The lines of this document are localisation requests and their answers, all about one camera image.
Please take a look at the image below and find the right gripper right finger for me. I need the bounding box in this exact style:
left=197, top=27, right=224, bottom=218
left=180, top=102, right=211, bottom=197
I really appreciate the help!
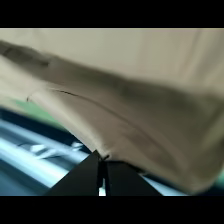
left=104, top=160, right=163, bottom=197

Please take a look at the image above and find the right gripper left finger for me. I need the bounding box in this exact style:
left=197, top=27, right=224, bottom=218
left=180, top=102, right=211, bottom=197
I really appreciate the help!
left=44, top=149, right=101, bottom=197

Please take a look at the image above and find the beige garment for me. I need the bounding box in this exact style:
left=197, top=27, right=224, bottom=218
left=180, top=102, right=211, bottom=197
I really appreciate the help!
left=0, top=28, right=224, bottom=196

